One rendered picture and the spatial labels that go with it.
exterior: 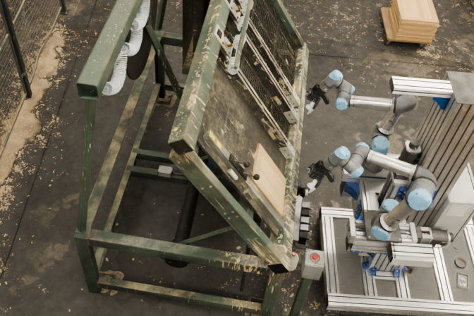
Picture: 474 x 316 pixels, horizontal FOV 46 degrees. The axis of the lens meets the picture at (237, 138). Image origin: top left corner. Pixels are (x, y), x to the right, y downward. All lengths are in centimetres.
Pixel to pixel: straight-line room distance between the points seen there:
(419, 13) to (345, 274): 334
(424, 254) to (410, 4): 366
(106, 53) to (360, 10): 482
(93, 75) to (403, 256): 220
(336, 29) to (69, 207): 367
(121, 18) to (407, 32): 421
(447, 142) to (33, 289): 310
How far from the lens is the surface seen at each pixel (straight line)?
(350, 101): 354
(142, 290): 423
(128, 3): 306
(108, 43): 281
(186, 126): 275
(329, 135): 548
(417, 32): 662
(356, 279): 440
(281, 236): 364
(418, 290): 452
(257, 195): 340
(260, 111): 370
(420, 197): 308
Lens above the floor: 397
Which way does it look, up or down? 49 degrees down
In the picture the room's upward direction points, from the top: 7 degrees clockwise
